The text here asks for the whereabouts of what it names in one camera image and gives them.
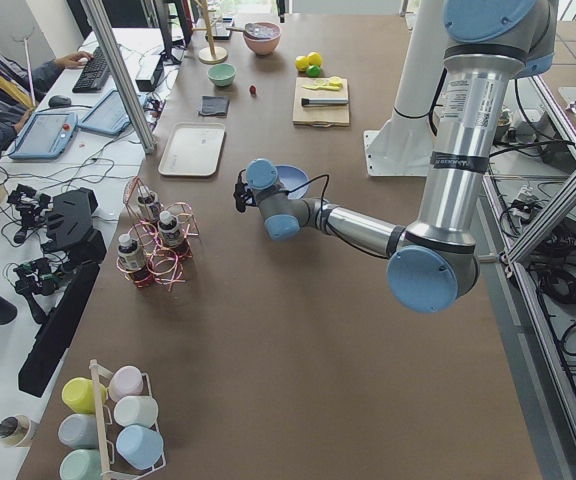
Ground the blue teach pendant near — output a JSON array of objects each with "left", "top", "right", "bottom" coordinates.
[{"left": 8, "top": 112, "right": 78, "bottom": 160}]

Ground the black keyboard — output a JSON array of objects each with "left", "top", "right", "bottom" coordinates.
[{"left": 72, "top": 47, "right": 110, "bottom": 93}]

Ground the yellow cup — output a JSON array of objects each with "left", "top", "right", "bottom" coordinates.
[{"left": 61, "top": 377, "right": 95, "bottom": 414}]

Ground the wooden cup tree stand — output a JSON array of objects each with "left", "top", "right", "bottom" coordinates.
[{"left": 193, "top": 0, "right": 228, "bottom": 65}]

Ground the wooden cutting board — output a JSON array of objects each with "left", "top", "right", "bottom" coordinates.
[{"left": 292, "top": 76, "right": 350, "bottom": 127}]

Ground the blue cup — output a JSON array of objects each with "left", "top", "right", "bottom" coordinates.
[{"left": 116, "top": 425, "right": 164, "bottom": 470}]

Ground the yellow lemon upper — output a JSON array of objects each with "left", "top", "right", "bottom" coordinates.
[{"left": 294, "top": 56, "right": 310, "bottom": 72}]

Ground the blue teach pendant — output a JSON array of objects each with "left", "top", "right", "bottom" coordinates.
[
  {"left": 78, "top": 89, "right": 131, "bottom": 136},
  {"left": 8, "top": 112, "right": 78, "bottom": 160}
]

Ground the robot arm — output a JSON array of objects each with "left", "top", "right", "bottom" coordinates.
[{"left": 234, "top": 1, "right": 557, "bottom": 313}]

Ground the dark drink bottle lower right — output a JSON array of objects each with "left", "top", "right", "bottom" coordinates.
[{"left": 117, "top": 233, "right": 153, "bottom": 288}]

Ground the green lime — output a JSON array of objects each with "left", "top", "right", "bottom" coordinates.
[{"left": 306, "top": 65, "right": 321, "bottom": 78}]

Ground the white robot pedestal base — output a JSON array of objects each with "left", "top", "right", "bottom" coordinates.
[{"left": 364, "top": 1, "right": 447, "bottom": 177}]

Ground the pink bowl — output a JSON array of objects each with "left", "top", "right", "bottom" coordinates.
[{"left": 243, "top": 22, "right": 281, "bottom": 56}]

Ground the steel muddler black tip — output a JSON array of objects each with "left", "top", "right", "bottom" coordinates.
[{"left": 300, "top": 98, "right": 349, "bottom": 107}]

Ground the white cup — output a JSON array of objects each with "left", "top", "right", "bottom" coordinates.
[{"left": 114, "top": 396, "right": 159, "bottom": 428}]

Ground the black computer mouse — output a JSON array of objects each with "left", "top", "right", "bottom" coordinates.
[{"left": 48, "top": 95, "right": 72, "bottom": 109}]

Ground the blue plate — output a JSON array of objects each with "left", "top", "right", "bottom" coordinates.
[{"left": 275, "top": 165, "right": 309, "bottom": 200}]

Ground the grey cup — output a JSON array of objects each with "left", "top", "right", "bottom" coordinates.
[{"left": 58, "top": 413, "right": 98, "bottom": 449}]

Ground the steel ice scoop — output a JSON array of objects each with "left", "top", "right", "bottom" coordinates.
[{"left": 226, "top": 23, "right": 275, "bottom": 40}]

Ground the mint green cup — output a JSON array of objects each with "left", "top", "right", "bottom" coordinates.
[{"left": 59, "top": 449, "right": 102, "bottom": 480}]

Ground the dark drink bottle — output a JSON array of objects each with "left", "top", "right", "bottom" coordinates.
[
  {"left": 137, "top": 190, "right": 162, "bottom": 224},
  {"left": 158, "top": 210, "right": 184, "bottom": 249},
  {"left": 117, "top": 233, "right": 153, "bottom": 288}
]

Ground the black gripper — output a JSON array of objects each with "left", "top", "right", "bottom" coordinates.
[{"left": 234, "top": 170, "right": 259, "bottom": 213}]

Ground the grey folded cloth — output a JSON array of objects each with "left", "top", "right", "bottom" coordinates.
[{"left": 198, "top": 95, "right": 230, "bottom": 117}]

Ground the pink cup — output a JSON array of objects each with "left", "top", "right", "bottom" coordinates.
[{"left": 108, "top": 365, "right": 144, "bottom": 402}]

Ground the yellow lemon lower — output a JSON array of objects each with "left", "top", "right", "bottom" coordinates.
[{"left": 307, "top": 51, "right": 323, "bottom": 67}]

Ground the dark drink bottle lower left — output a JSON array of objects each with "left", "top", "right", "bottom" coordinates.
[{"left": 158, "top": 210, "right": 184, "bottom": 249}]

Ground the yellow plastic knife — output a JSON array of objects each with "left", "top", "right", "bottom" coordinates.
[{"left": 302, "top": 82, "right": 343, "bottom": 91}]

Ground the yellow lemon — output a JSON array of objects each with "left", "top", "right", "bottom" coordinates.
[
  {"left": 294, "top": 56, "right": 310, "bottom": 72},
  {"left": 307, "top": 51, "right": 323, "bottom": 67}
]

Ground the cream rabbit tray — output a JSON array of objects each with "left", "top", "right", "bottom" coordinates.
[{"left": 158, "top": 122, "right": 225, "bottom": 178}]

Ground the dark drink bottle upper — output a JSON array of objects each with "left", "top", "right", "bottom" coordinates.
[{"left": 137, "top": 190, "right": 162, "bottom": 224}]

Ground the mint green bowl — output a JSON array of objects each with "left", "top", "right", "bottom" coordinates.
[{"left": 207, "top": 63, "right": 237, "bottom": 87}]

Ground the lemon half upper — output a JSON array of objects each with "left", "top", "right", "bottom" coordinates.
[{"left": 328, "top": 76, "right": 343, "bottom": 90}]

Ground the copper wire bottle rack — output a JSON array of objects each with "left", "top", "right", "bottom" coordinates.
[{"left": 116, "top": 176, "right": 199, "bottom": 290}]

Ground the blue teach pendant far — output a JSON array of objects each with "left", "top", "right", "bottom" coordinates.
[{"left": 78, "top": 89, "right": 131, "bottom": 136}]

